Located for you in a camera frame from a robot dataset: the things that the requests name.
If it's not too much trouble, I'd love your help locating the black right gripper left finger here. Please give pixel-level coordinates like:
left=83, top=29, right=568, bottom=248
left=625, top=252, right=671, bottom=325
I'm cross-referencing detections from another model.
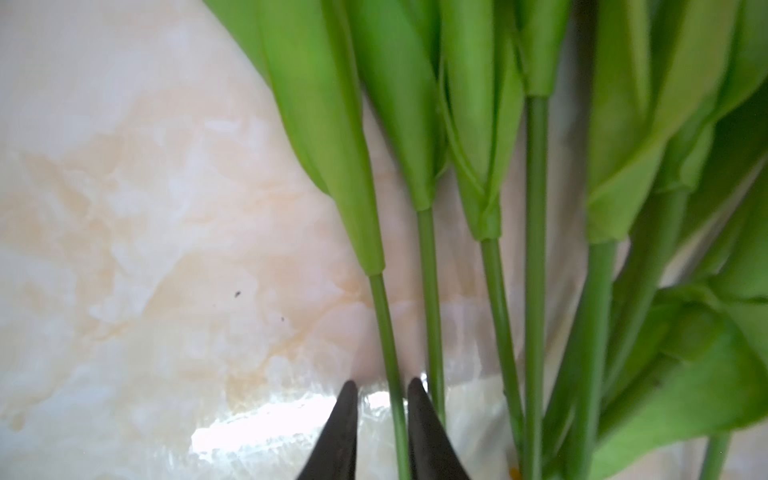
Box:
left=297, top=380, right=358, bottom=480

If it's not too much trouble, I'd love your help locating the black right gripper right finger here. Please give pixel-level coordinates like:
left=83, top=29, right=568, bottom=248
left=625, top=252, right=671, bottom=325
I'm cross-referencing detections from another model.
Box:
left=407, top=378, right=469, bottom=480

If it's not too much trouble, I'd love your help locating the white tulip far right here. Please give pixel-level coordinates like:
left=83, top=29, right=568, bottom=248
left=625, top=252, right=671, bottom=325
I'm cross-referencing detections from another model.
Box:
left=590, top=172, right=767, bottom=479

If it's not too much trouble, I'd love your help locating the blue tulip back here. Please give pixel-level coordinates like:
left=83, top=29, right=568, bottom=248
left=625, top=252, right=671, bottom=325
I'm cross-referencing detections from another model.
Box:
left=206, top=1, right=411, bottom=479

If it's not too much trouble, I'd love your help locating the blue tulip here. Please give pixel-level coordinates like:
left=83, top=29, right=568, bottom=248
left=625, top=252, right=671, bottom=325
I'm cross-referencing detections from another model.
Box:
left=206, top=1, right=411, bottom=479
left=543, top=1, right=767, bottom=479

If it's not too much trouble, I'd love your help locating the orange tulip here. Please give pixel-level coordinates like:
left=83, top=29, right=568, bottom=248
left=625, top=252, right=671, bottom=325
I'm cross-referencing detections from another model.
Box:
left=345, top=1, right=446, bottom=420

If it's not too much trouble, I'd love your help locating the blue tulip front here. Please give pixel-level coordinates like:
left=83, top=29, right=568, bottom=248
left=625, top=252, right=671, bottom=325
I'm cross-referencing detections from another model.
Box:
left=543, top=1, right=767, bottom=479

